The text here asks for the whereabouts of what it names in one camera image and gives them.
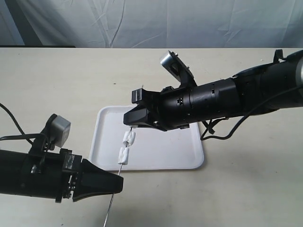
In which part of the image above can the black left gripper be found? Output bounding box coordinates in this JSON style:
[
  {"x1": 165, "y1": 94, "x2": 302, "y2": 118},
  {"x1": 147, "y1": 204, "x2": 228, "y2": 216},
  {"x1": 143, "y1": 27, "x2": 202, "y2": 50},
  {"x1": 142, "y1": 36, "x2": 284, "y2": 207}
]
[{"x1": 21, "y1": 149, "x2": 124, "y2": 203}]

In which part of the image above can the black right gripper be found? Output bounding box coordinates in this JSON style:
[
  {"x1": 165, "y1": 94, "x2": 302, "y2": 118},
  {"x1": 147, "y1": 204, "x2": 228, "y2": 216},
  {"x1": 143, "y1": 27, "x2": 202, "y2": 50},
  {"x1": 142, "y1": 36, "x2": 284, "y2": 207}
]
[{"x1": 123, "y1": 87, "x2": 192, "y2": 131}]

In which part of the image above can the thin metal skewer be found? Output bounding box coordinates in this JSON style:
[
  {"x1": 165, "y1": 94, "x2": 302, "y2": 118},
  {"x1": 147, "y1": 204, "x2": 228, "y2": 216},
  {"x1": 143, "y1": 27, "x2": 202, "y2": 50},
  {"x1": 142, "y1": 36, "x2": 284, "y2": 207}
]
[{"x1": 103, "y1": 127, "x2": 133, "y2": 227}]

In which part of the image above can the white marshmallow piece end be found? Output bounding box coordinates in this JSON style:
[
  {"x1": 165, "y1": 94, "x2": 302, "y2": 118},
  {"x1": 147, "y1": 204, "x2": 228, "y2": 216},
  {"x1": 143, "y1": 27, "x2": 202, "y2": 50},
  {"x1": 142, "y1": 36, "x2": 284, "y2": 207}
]
[{"x1": 123, "y1": 131, "x2": 136, "y2": 147}]

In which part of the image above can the white marshmallow piece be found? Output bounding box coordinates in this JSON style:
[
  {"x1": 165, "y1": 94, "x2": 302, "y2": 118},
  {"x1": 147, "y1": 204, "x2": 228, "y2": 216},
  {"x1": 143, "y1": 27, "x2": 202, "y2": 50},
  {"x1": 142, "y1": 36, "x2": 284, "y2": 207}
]
[{"x1": 118, "y1": 147, "x2": 130, "y2": 165}]

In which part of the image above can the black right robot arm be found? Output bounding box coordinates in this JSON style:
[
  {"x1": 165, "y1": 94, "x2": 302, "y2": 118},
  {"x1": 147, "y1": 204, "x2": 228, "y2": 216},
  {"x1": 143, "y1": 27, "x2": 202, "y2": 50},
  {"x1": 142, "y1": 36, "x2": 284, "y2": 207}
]
[{"x1": 123, "y1": 49, "x2": 303, "y2": 139}]

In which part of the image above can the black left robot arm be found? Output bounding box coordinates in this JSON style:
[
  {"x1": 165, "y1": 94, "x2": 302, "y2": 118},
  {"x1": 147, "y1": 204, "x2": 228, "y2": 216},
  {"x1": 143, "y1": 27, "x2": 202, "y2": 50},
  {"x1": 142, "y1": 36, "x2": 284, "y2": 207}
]
[{"x1": 0, "y1": 149, "x2": 124, "y2": 203}]

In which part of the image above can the white plastic tray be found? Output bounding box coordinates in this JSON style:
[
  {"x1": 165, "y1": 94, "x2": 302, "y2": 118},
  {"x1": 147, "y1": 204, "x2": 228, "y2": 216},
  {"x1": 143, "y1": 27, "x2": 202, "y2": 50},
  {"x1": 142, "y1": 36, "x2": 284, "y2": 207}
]
[{"x1": 89, "y1": 106, "x2": 205, "y2": 171}]

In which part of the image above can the white fabric backdrop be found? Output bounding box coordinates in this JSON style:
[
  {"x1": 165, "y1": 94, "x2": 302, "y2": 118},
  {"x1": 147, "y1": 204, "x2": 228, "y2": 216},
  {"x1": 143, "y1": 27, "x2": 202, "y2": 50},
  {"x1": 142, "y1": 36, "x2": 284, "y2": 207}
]
[{"x1": 0, "y1": 0, "x2": 303, "y2": 48}]

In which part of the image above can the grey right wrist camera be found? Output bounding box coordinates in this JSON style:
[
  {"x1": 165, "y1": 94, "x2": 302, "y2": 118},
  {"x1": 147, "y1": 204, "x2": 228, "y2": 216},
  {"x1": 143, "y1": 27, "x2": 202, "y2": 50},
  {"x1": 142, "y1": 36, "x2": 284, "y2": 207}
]
[{"x1": 160, "y1": 51, "x2": 197, "y2": 87}]

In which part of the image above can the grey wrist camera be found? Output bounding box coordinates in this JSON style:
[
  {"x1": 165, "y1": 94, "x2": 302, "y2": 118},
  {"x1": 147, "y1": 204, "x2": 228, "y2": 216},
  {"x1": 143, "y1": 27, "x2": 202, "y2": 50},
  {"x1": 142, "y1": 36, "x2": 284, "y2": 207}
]
[
  {"x1": 160, "y1": 51, "x2": 197, "y2": 87},
  {"x1": 42, "y1": 114, "x2": 71, "y2": 150}
]

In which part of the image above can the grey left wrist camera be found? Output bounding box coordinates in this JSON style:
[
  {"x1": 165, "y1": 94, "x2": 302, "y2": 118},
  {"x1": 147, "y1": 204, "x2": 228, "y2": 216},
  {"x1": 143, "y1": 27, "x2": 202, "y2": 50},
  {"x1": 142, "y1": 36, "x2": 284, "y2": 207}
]
[{"x1": 42, "y1": 114, "x2": 71, "y2": 150}]

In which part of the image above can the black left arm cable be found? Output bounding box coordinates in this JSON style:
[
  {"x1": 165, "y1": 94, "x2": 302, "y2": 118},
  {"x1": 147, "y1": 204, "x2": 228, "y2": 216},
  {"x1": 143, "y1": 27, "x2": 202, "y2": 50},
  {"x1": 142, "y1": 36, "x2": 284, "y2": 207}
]
[{"x1": 0, "y1": 103, "x2": 48, "y2": 145}]

